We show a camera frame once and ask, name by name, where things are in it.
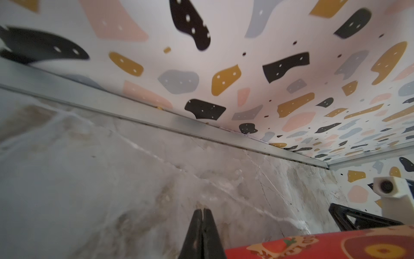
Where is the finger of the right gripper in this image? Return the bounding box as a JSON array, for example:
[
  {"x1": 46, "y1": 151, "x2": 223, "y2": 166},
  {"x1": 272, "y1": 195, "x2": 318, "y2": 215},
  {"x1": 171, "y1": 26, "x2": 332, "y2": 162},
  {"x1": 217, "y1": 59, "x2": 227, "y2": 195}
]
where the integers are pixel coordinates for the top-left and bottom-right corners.
[{"x1": 328, "y1": 204, "x2": 403, "y2": 231}]

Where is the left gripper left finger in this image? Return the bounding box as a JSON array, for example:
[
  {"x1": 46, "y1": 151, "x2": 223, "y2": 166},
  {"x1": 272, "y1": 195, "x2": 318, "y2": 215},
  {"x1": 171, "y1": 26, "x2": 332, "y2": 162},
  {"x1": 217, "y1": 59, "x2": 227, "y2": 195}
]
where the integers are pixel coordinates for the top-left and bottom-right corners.
[{"x1": 178, "y1": 209, "x2": 203, "y2": 259}]

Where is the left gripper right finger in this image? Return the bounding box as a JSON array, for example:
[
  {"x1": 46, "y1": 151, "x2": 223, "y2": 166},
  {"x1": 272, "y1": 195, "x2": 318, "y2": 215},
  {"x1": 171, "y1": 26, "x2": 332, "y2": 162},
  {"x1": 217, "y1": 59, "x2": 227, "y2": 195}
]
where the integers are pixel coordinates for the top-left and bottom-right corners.
[{"x1": 202, "y1": 208, "x2": 226, "y2": 259}]

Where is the red paper bag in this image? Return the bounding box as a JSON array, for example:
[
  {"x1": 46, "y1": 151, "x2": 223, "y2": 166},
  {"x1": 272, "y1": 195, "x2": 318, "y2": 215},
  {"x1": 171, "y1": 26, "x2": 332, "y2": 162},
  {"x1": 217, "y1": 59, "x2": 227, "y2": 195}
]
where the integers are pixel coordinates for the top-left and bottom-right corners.
[{"x1": 225, "y1": 225, "x2": 414, "y2": 259}]

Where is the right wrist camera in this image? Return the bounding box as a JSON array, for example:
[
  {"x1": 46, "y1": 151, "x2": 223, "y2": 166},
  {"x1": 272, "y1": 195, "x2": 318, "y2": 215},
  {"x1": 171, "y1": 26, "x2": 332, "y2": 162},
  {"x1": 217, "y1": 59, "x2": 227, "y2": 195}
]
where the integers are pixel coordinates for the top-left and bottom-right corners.
[{"x1": 373, "y1": 177, "x2": 414, "y2": 225}]

